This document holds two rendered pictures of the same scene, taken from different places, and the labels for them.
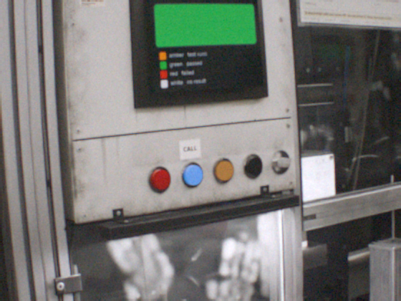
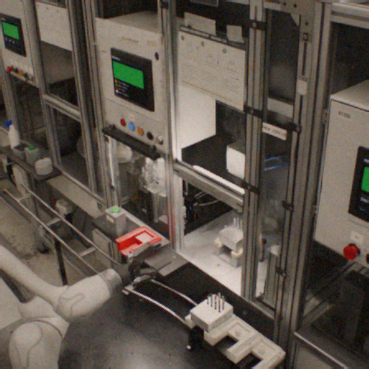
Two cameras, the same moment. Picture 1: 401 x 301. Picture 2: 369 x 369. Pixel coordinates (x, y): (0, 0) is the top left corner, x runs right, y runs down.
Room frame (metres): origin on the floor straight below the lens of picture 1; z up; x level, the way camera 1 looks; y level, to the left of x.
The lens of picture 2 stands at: (1.34, -1.90, 2.29)
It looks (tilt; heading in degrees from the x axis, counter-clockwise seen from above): 31 degrees down; 85
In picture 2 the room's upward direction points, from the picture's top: 2 degrees counter-clockwise
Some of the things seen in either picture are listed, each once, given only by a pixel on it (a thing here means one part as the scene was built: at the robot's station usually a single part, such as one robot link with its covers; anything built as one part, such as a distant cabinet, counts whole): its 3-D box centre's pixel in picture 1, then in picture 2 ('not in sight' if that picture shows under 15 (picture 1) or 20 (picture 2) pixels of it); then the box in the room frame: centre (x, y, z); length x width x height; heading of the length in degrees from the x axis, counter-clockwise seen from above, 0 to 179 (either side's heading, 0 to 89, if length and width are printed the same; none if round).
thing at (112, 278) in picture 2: not in sight; (109, 282); (1.20, -0.57, 1.12); 0.09 x 0.06 x 0.09; 125
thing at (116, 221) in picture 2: not in sight; (118, 221); (1.22, 0.01, 0.97); 0.08 x 0.08 x 0.12; 35
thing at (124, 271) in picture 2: not in sight; (127, 273); (1.26, -0.53, 1.12); 0.09 x 0.07 x 0.08; 35
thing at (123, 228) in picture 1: (203, 209); (129, 140); (1.30, 0.01, 1.37); 0.36 x 0.04 x 0.04; 125
